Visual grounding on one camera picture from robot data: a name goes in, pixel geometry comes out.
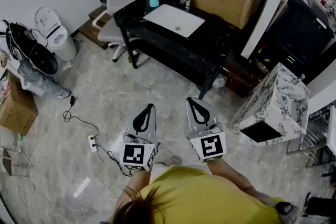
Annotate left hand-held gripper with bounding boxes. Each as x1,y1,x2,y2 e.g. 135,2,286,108
119,103,161,173

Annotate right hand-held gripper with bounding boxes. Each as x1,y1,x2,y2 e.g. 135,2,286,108
185,97,227,164

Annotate person's left forearm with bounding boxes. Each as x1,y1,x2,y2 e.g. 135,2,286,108
114,167,153,217

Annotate person's right forearm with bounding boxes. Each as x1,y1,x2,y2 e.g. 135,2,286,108
206,157,287,211

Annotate clear plastic bag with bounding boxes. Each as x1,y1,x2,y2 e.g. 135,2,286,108
212,74,227,89

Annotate white power strip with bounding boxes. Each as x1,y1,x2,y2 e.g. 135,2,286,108
88,134,98,153

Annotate thin wrist band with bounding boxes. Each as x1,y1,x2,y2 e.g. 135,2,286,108
122,186,140,199

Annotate person's yellow shirt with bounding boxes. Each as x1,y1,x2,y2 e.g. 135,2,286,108
139,165,287,224

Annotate white marble pattern cabinet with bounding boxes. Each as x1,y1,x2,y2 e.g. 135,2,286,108
228,62,311,148

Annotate black marble vanity table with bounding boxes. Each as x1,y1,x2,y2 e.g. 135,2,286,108
113,0,235,100

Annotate white office chair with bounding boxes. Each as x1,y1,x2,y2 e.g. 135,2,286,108
91,0,139,62

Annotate wooden platform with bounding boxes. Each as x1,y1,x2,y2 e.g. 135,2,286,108
78,5,114,50

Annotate white sink basin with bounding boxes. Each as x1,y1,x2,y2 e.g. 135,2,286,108
143,4,206,39

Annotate white toilet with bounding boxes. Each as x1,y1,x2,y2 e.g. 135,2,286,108
35,7,78,62

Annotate small closed cardboard box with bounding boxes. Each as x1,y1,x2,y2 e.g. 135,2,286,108
0,70,39,136

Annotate black cabinet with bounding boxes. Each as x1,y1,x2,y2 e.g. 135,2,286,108
258,0,336,85

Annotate thin black cable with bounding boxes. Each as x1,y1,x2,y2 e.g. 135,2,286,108
91,143,132,178

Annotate white power cable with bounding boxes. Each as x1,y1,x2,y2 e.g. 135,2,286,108
26,151,110,211

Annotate black cable with adapter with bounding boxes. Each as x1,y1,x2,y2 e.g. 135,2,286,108
62,95,100,140

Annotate metal wire rack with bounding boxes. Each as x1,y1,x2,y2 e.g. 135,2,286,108
285,112,336,169

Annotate grey shoulder strap device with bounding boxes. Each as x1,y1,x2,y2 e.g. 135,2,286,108
275,201,299,224

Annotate metal frame stool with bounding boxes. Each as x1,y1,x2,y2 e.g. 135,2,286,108
0,145,34,177

